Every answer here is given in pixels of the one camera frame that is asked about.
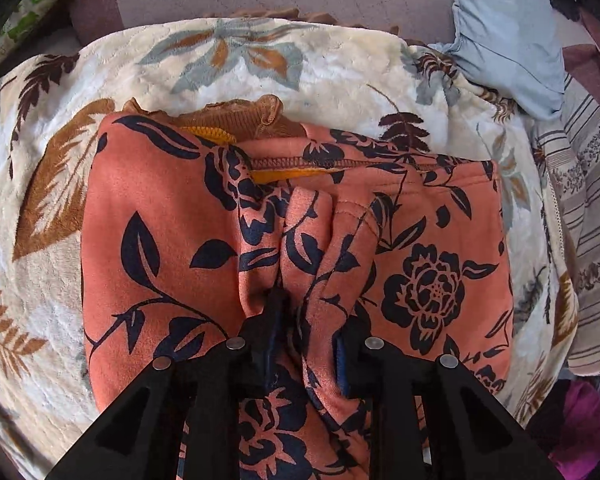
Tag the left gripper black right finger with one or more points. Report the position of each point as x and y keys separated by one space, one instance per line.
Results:
x=431 y=419

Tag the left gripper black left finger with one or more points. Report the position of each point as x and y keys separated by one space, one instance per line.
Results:
x=179 y=419

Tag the orange floral blouse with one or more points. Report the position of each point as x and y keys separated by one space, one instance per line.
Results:
x=188 y=228

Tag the striped floral folded quilt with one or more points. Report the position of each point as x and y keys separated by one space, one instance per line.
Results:
x=570 y=157

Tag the cream leaf-pattern fleece blanket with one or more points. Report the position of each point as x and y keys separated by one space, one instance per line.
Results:
x=239 y=74

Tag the pink maroon patchwork quilt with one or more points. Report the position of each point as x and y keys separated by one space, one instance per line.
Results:
x=581 y=49

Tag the light blue grey pillow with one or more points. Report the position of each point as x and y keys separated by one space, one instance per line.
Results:
x=512 y=47

